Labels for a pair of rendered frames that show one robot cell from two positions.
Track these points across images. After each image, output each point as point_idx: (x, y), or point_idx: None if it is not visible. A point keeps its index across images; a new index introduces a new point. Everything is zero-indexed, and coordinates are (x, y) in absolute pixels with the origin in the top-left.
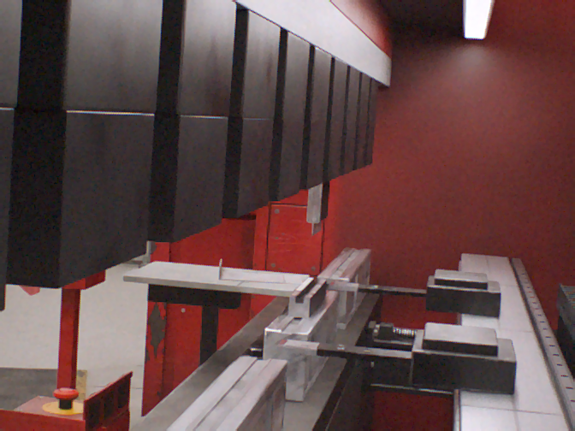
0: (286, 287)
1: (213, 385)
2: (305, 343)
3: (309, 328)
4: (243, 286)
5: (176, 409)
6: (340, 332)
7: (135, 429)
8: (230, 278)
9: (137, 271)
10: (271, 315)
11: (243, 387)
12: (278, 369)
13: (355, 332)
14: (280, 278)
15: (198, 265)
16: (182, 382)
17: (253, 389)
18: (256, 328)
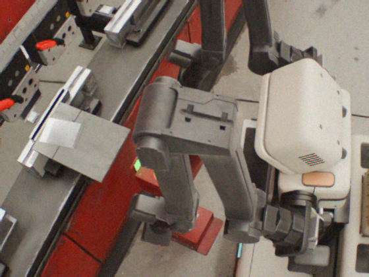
0: (60, 109)
1: (138, 3)
2: (104, 10)
3: (73, 73)
4: (78, 109)
5: (134, 70)
6: (10, 206)
7: (153, 50)
8: (78, 126)
9: (120, 142)
10: (29, 251)
11: (129, 4)
12: (111, 20)
13: (2, 207)
14: (52, 131)
15: (79, 169)
16: (120, 104)
17: (128, 1)
18: (50, 214)
